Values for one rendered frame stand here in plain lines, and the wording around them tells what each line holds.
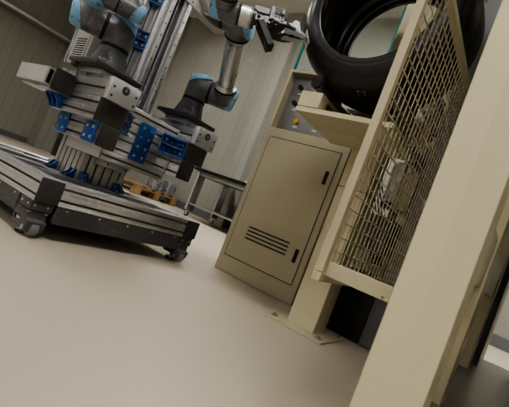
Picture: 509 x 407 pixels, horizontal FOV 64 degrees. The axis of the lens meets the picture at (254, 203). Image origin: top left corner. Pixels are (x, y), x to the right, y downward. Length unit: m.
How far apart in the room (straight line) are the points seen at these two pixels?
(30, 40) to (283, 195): 9.11
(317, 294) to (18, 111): 9.66
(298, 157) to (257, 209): 0.38
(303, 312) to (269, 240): 0.63
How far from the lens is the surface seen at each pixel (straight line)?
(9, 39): 10.69
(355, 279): 0.79
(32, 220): 1.67
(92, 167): 2.09
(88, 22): 1.90
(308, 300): 1.75
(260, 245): 2.29
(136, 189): 6.60
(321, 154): 2.26
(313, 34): 1.61
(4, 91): 10.68
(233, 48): 1.98
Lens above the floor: 0.38
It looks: 1 degrees up
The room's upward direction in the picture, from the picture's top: 21 degrees clockwise
